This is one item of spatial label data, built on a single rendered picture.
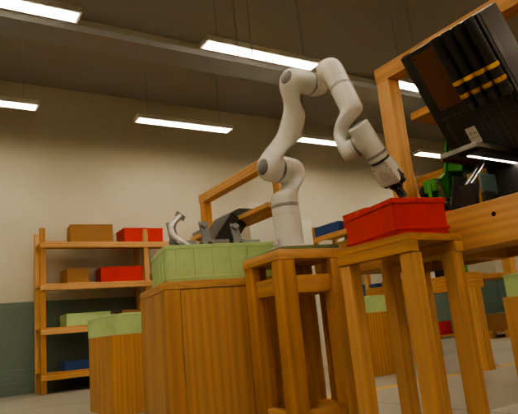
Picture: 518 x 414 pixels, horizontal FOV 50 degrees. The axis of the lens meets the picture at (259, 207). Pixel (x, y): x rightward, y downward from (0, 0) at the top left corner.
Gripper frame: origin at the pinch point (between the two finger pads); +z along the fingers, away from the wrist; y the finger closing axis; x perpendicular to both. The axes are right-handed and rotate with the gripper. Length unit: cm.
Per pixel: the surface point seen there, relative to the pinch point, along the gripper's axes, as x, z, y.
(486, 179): 17.3, 11.9, 22.9
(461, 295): -31.0, 29.1, 25.3
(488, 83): 27.3, -18.7, 37.2
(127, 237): 167, -19, -640
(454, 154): 13.0, -3.1, 20.0
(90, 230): 130, -59, -643
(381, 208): -30.0, -7.4, 15.9
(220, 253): -34, -13, -81
